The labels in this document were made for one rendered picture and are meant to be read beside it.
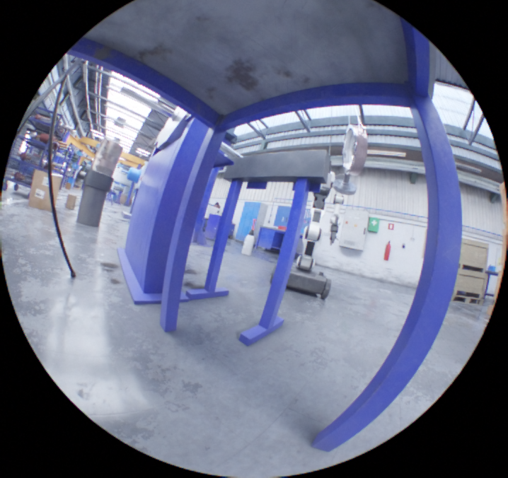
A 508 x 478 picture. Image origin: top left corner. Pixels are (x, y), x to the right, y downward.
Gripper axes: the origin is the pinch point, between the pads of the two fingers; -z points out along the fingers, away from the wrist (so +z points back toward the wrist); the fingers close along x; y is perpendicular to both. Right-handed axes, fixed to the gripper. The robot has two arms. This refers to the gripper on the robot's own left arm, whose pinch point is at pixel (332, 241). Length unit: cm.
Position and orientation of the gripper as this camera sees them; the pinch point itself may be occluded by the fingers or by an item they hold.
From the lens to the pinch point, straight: 177.6
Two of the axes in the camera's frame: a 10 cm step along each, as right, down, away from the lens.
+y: 9.2, 2.1, -3.3
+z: 3.1, -9.2, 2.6
